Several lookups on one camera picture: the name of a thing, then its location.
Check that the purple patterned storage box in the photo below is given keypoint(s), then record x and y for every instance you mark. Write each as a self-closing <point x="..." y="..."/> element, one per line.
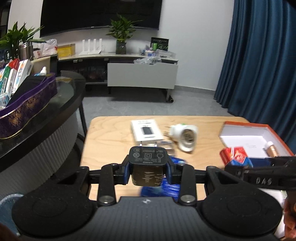
<point x="30" y="98"/>

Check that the black curved side table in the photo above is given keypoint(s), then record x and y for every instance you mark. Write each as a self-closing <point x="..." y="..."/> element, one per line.
<point x="59" y="109"/>

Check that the red playing card box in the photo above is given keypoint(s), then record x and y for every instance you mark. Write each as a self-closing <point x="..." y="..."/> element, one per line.
<point x="235" y="156"/>

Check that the blue curtain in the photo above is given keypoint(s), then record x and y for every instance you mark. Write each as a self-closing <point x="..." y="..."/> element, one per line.
<point x="257" y="81"/>

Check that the blue cartoon tin box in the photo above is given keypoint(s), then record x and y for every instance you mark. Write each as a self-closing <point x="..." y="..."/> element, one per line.
<point x="165" y="185"/>

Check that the potted plant in steel cup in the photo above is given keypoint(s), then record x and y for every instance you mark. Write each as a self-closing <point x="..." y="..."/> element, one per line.
<point x="16" y="36"/>

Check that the person right hand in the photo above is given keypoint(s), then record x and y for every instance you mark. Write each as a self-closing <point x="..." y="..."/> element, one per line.
<point x="289" y="220"/>

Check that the small white product box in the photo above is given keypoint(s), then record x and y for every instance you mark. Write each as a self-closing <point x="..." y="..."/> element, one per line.
<point x="146" y="131"/>

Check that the black charger plug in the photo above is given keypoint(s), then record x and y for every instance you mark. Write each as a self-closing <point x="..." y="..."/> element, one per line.
<point x="142" y="155"/>

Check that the yellow box on cabinet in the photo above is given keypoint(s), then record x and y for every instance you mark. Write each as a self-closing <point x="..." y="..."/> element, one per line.
<point x="66" y="50"/>

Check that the rose gold spray bottle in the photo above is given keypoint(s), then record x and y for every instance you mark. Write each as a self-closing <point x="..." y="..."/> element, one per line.
<point x="270" y="149"/>

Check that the white round plug-in device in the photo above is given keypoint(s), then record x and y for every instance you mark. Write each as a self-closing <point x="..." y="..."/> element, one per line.
<point x="184" y="135"/>

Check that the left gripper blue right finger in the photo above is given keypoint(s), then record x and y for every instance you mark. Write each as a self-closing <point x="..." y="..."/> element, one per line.
<point x="169" y="170"/>

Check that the blue lined trash bin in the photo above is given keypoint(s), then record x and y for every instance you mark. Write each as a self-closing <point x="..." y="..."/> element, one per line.
<point x="6" y="205"/>

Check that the white router with antennas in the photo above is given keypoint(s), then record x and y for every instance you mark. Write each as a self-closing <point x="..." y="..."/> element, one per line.
<point x="91" y="47"/>

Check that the white TV cabinet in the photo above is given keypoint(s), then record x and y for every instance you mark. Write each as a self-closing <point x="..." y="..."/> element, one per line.
<point x="114" y="70"/>

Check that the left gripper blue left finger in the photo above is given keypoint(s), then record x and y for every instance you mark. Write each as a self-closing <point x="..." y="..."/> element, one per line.
<point x="125" y="171"/>

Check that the orange white box tray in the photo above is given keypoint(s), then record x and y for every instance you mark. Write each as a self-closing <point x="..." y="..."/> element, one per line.
<point x="253" y="137"/>

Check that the white plastic bag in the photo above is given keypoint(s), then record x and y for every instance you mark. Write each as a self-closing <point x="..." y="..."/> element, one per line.
<point x="48" y="48"/>

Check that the black green display box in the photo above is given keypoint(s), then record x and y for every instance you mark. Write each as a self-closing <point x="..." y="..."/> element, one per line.
<point x="159" y="44"/>

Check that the potted plant on cabinet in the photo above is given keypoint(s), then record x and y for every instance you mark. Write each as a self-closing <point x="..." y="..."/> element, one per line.
<point x="121" y="29"/>

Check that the black wall television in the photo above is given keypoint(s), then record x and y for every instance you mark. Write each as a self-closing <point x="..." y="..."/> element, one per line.
<point x="63" y="16"/>

